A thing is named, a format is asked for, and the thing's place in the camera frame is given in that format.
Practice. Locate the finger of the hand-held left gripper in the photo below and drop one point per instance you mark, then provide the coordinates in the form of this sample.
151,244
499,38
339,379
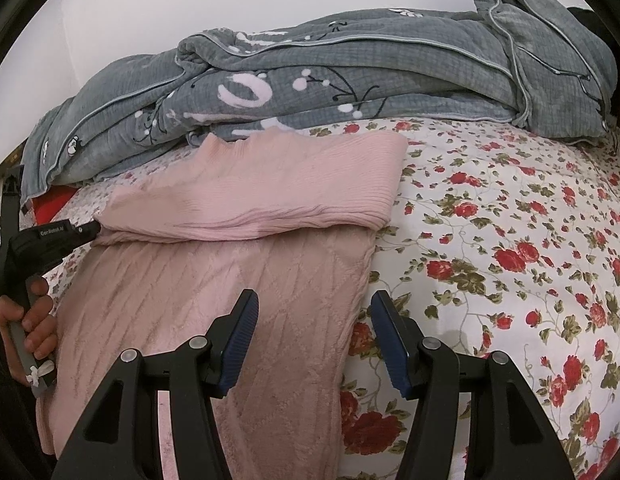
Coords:
87,231
10,210

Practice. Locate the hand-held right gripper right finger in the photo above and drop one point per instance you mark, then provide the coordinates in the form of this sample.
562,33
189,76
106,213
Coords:
395,345

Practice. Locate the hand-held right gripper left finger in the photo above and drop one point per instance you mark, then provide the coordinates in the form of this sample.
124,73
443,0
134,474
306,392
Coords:
237,345

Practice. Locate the pink knit sweater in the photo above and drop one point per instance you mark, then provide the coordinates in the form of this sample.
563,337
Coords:
270,190

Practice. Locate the person's left hand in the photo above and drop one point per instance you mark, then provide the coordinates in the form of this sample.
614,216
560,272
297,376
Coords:
42,320

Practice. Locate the red cloth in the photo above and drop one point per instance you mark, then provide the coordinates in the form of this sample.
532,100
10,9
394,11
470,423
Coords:
44,210

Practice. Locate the floral bed sheet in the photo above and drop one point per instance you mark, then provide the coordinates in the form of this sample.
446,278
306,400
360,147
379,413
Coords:
490,260

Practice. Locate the grey floral blanket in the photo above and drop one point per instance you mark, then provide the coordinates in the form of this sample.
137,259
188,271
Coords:
390,70

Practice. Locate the black garment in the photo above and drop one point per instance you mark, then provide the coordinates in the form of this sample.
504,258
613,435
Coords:
582,17

